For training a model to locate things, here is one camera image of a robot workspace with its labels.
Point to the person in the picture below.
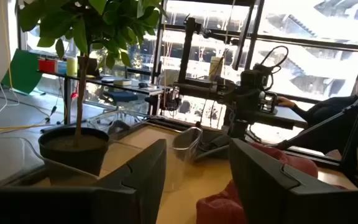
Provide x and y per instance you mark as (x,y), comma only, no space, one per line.
(328,112)

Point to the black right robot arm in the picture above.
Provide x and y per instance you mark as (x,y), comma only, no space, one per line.
(247,102)

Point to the grey operator desk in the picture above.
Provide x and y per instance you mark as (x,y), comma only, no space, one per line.
(291,119)

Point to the blue office chair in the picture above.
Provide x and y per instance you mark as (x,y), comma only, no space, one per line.
(121,96)

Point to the blue box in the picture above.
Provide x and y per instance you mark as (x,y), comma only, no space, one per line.
(62,67)

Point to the long black side desk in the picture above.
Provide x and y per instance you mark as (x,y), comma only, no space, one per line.
(129,88)

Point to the black stand post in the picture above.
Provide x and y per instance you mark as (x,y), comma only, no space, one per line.
(188,56)

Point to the green leafy potted tree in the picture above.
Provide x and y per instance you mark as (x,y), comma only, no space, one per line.
(110,25)

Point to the red box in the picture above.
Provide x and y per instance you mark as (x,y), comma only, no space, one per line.
(47,65)

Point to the black plant pot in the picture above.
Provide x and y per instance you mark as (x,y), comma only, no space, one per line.
(73,158)

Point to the red baseball cap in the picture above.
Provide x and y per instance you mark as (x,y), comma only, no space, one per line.
(216,208)

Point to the green board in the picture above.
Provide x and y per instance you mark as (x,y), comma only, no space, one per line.
(22,73)

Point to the yellow cup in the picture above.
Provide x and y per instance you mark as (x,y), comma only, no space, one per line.
(71,66)

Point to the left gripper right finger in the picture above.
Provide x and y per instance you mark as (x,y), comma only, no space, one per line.
(275,193)

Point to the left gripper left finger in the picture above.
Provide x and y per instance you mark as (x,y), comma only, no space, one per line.
(129,199)

